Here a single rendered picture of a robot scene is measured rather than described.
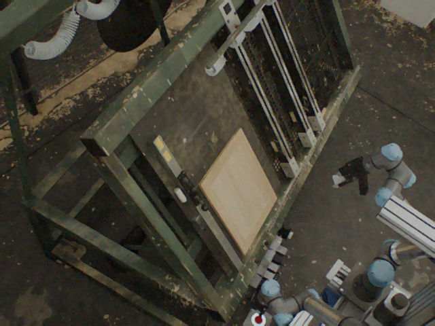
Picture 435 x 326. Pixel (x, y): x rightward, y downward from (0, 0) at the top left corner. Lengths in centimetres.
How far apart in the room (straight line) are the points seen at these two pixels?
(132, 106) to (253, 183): 104
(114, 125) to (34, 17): 48
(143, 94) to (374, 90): 342
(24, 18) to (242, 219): 151
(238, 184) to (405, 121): 264
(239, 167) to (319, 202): 157
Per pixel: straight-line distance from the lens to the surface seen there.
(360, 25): 582
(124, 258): 284
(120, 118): 194
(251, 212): 278
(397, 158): 210
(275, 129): 283
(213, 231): 248
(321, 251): 391
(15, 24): 192
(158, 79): 209
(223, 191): 256
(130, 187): 205
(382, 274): 251
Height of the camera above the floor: 339
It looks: 55 degrees down
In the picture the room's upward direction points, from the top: 9 degrees clockwise
